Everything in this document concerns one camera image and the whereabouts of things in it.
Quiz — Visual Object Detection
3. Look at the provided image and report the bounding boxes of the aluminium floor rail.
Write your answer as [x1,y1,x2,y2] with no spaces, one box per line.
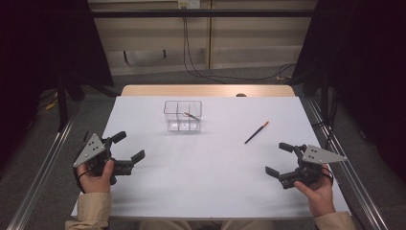
[6,102,84,230]
[305,97,389,230]

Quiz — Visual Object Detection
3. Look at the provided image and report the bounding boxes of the black wall cable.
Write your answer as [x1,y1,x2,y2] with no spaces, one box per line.
[185,15,297,81]
[182,15,231,84]

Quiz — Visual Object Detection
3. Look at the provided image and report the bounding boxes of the clear plastic organizer box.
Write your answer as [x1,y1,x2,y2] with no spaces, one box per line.
[163,100,203,133]

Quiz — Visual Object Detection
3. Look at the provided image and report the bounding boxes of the white table sheet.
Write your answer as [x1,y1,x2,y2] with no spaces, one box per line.
[70,95,352,219]

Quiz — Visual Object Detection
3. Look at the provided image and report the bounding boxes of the person's left hand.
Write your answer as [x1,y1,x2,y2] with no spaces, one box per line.
[76,159,115,195]

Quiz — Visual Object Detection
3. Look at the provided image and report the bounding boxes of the black curtain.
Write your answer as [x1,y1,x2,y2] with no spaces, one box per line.
[291,0,406,185]
[0,0,114,171]

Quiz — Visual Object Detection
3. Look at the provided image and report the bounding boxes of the hand-held gripper black cable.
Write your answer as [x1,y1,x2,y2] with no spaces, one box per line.
[73,168,92,195]
[321,165,335,186]

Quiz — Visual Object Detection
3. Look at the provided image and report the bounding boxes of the white wall outlet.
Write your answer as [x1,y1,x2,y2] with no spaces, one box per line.
[177,0,201,10]

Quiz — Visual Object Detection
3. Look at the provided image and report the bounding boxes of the black pencil orange end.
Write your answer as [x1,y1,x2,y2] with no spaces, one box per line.
[244,121,270,145]
[183,111,201,122]

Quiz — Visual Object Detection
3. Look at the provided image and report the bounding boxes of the black cables by stand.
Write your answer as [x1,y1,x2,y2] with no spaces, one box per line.
[314,92,339,147]

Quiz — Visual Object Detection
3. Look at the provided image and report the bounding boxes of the black metal stand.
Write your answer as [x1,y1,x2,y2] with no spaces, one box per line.
[320,68,329,123]
[56,75,70,132]

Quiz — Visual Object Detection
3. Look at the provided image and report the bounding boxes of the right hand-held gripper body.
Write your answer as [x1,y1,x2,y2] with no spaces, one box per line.
[278,144,348,190]

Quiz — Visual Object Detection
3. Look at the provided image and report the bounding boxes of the person's right hand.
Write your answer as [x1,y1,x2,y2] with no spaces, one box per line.
[293,167,337,219]

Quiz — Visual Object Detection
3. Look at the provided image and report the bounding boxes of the left hand-held gripper black cable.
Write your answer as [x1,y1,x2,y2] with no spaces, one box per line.
[73,168,92,195]

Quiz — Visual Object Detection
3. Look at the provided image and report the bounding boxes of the right hand-held gripper black cable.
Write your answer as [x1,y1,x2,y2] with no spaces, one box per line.
[321,165,335,186]

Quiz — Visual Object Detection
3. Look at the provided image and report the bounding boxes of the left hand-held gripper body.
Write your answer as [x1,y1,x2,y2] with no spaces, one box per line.
[73,133,135,186]

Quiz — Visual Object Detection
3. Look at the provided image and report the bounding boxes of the black horizontal bar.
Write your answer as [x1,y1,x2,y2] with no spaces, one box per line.
[90,9,315,18]

